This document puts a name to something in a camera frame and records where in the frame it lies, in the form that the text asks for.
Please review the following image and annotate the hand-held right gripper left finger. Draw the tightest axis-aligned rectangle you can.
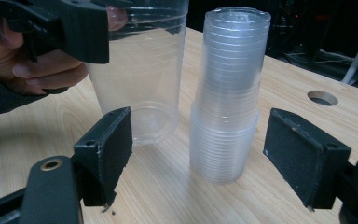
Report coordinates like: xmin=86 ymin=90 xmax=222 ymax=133
xmin=73 ymin=106 xmax=133 ymax=209

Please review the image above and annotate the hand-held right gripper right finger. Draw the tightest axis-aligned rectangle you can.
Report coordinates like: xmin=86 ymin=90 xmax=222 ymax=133
xmin=263 ymin=107 xmax=352 ymax=211

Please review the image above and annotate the tall clear plastic cup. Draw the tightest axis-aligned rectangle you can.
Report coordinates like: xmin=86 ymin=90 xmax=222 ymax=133
xmin=85 ymin=0 xmax=190 ymax=147

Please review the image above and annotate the stack of clear cups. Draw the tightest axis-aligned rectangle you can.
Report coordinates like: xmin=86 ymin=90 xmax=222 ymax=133
xmin=189 ymin=7 xmax=272 ymax=185

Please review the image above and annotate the grey cable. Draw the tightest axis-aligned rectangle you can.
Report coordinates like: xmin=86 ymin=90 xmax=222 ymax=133
xmin=282 ymin=49 xmax=358 ymax=73

